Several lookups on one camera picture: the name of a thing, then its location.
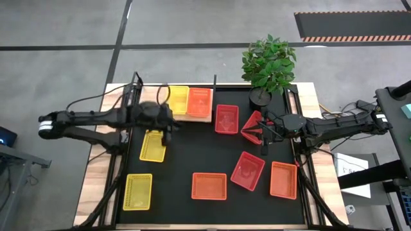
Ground black metal frame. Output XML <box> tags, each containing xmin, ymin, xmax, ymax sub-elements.
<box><xmin>282</xmin><ymin>83</ymin><xmax>351</xmax><ymax>229</ymax></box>
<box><xmin>74</xmin><ymin>71</ymin><xmax>144</xmax><ymax>229</ymax></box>

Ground grey metal desk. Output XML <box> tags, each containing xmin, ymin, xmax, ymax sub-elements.
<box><xmin>0</xmin><ymin>143</ymin><xmax>52</xmax><ymax>230</ymax></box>

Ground black floor mat hazard stripes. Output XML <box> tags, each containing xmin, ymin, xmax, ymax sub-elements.
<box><xmin>294</xmin><ymin>10</ymin><xmax>411</xmax><ymax>43</ymax></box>

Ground dark grey side cart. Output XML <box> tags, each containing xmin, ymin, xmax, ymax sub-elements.
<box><xmin>374</xmin><ymin>85</ymin><xmax>411</xmax><ymax>180</ymax></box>

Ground black right metal frame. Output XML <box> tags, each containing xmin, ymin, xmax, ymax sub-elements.
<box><xmin>282</xmin><ymin>83</ymin><xmax>351</xmax><ymax>229</ymax></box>

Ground yellow plastic slotted basket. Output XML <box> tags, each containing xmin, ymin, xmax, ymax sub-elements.
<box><xmin>166</xmin><ymin>85</ymin><xmax>190</xmax><ymax>116</ymax></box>
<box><xmin>122</xmin><ymin>173</ymin><xmax>153</xmax><ymax>212</ymax></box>
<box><xmin>139</xmin><ymin>130</ymin><xmax>167</xmax><ymax>164</ymax></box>

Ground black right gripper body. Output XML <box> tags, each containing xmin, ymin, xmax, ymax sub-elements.
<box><xmin>266</xmin><ymin>112</ymin><xmax>308</xmax><ymax>142</ymax></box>

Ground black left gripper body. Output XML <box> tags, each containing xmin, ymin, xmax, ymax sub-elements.
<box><xmin>130</xmin><ymin>101</ymin><xmax>177</xmax><ymax>132</ymax></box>

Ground black cart leg bar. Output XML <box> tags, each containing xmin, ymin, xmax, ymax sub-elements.
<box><xmin>337</xmin><ymin>159</ymin><xmax>411</xmax><ymax>190</ymax></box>

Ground black device with blue light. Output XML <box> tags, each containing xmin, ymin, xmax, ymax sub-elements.
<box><xmin>0</xmin><ymin>126</ymin><xmax>19</xmax><ymax>148</ymax></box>

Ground black round pole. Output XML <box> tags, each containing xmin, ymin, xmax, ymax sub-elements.
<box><xmin>390</xmin><ymin>79</ymin><xmax>411</xmax><ymax>99</ymax></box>

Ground yellow cable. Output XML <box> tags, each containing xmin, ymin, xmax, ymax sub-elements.
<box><xmin>319</xmin><ymin>102</ymin><xmax>337</xmax><ymax>117</ymax></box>

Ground black left metal frame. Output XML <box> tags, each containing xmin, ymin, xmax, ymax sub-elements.
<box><xmin>74</xmin><ymin>71</ymin><xmax>144</xmax><ymax>229</ymax></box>

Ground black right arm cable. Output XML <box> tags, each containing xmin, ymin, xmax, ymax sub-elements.
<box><xmin>329</xmin><ymin>126</ymin><xmax>386</xmax><ymax>152</ymax></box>

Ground orange plastic slotted basket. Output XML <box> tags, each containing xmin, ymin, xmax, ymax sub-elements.
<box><xmin>186</xmin><ymin>87</ymin><xmax>213</xmax><ymax>118</ymax></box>
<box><xmin>269</xmin><ymin>161</ymin><xmax>298</xmax><ymax>201</ymax></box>
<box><xmin>191</xmin><ymin>172</ymin><xmax>228</xmax><ymax>201</ymax></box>

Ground black power adapter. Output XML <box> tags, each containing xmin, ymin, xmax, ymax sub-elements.
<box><xmin>356</xmin><ymin>99</ymin><xmax>375</xmax><ymax>112</ymax></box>

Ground red plastic slotted basket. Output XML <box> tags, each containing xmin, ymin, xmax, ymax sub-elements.
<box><xmin>230</xmin><ymin>151</ymin><xmax>267</xmax><ymax>193</ymax></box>
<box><xmin>240</xmin><ymin>110</ymin><xmax>274</xmax><ymax>146</ymax></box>
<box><xmin>214</xmin><ymin>104</ymin><xmax>240</xmax><ymax>135</ymax></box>

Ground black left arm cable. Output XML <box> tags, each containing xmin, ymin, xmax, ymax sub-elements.
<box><xmin>65</xmin><ymin>82</ymin><xmax>134</xmax><ymax>112</ymax></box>

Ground black left gripper cable loop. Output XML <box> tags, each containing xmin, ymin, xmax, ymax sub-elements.
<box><xmin>156</xmin><ymin>83</ymin><xmax>171</xmax><ymax>105</ymax></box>

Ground green plant in black pot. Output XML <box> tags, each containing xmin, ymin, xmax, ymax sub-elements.
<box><xmin>241</xmin><ymin>33</ymin><xmax>297</xmax><ymax>112</ymax></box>

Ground blue plastic crate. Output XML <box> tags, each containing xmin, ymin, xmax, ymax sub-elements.
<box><xmin>399</xmin><ymin>188</ymin><xmax>411</xmax><ymax>219</ymax></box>

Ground black table mat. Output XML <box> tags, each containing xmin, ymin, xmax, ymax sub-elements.
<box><xmin>117</xmin><ymin>85</ymin><xmax>305</xmax><ymax>225</ymax></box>

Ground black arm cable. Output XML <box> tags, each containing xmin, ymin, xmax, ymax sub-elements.
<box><xmin>329</xmin><ymin>126</ymin><xmax>386</xmax><ymax>152</ymax></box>
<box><xmin>65</xmin><ymin>82</ymin><xmax>134</xmax><ymax>112</ymax></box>

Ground light wooden shelf board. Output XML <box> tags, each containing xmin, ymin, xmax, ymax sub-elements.
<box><xmin>139</xmin><ymin>85</ymin><xmax>213</xmax><ymax>123</ymax></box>

